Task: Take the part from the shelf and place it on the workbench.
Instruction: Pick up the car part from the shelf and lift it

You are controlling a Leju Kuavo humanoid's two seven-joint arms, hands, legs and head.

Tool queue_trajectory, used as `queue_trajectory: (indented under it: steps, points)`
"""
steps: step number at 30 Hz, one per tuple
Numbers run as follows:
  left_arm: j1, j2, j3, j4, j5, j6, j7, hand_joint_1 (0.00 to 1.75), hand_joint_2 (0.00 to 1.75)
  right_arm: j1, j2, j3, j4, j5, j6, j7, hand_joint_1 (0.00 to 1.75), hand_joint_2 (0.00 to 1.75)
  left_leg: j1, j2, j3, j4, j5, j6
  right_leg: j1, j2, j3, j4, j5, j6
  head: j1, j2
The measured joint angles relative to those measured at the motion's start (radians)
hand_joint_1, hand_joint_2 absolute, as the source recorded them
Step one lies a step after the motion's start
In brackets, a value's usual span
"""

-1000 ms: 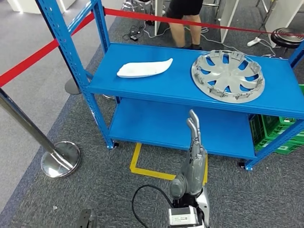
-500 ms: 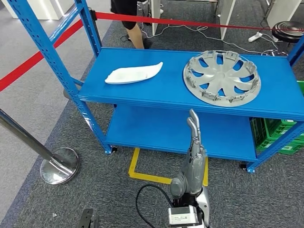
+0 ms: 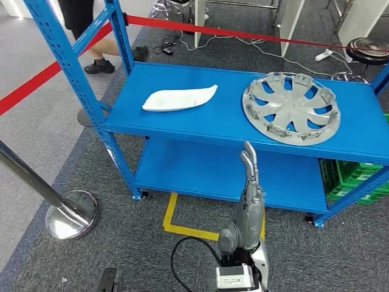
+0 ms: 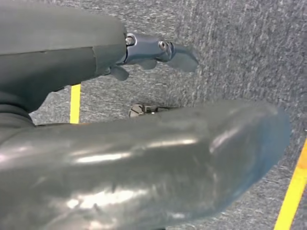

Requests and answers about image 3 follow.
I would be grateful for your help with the person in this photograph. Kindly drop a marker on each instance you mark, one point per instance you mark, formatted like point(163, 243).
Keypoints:
point(76, 16)

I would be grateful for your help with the blue metal shelf rack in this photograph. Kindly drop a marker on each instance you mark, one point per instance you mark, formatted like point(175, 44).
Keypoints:
point(212, 117)

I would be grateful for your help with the chrome stanchion post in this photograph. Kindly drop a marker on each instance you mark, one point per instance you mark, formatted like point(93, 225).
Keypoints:
point(30, 177)

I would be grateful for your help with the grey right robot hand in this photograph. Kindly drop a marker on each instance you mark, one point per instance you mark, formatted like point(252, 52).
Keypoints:
point(250, 217)

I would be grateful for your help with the folded green plastic crate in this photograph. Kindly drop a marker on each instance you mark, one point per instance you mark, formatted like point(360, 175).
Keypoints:
point(328, 177)

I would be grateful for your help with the white desk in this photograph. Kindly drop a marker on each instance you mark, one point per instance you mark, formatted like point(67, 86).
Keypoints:
point(361, 24)
point(200, 24)

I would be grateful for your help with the white display plinth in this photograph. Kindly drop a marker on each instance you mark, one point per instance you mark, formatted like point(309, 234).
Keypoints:
point(18, 8)

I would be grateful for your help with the chrome swivel chair base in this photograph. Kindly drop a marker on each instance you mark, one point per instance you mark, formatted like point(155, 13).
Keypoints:
point(165, 8)

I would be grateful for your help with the white power strip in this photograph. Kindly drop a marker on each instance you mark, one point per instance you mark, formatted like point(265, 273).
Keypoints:
point(323, 54)

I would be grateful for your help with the black round stool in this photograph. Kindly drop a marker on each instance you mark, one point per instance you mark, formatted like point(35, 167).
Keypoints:
point(368, 50)

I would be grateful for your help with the black stanchion post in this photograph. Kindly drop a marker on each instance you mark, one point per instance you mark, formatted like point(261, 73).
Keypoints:
point(85, 119)

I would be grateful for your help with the metal chair legs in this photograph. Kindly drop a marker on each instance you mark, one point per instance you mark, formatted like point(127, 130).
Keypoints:
point(343, 16)

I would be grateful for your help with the silver wheel hubcap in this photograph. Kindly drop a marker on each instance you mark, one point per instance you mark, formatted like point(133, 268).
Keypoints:
point(290, 109)

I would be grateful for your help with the red barrier belt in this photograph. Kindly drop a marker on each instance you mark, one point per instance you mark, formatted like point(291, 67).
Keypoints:
point(212, 30)
point(30, 86)

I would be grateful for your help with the white curved plastic part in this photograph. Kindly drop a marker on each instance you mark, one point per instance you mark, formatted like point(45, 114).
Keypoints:
point(179, 98)

